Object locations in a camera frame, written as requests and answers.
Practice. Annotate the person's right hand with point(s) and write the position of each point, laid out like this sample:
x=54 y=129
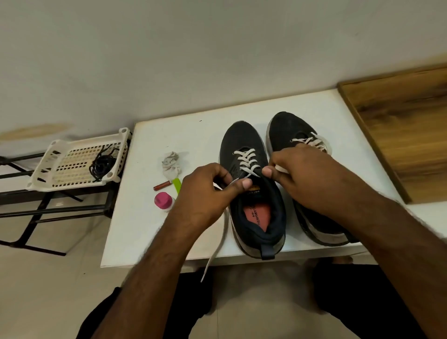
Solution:
x=314 y=178

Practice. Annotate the person's left hand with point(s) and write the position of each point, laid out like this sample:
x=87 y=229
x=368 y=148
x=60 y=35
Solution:
x=199 y=202

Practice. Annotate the grey shoelace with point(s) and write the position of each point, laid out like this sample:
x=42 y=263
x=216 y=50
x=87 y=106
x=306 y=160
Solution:
x=307 y=143

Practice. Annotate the dark sneaker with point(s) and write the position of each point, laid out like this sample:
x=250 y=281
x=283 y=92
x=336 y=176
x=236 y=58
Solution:
x=286 y=126
x=241 y=134

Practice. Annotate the black shoelace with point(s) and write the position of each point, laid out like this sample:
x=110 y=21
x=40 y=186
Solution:
x=101 y=166
x=110 y=152

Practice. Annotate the person's right forearm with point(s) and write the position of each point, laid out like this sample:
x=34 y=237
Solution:
x=405 y=269

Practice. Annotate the person's left forearm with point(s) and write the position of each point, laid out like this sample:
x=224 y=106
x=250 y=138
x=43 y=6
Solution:
x=146 y=286

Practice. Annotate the green marker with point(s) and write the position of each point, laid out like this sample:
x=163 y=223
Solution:
x=177 y=184

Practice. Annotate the pink capped white bottle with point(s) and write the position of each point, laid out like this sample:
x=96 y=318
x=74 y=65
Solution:
x=163 y=201

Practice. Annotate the small red stick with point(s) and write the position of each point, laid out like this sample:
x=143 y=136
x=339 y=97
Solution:
x=162 y=185

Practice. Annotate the crumpled white paper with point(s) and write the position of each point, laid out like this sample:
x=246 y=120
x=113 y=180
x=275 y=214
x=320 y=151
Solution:
x=171 y=164

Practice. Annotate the wooden board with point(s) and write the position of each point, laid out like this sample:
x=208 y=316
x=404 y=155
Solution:
x=405 y=122

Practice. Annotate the white perforated plastic tray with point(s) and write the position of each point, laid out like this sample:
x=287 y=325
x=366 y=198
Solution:
x=66 y=164

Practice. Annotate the black metal rack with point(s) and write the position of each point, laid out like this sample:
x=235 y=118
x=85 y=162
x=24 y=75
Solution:
x=42 y=206

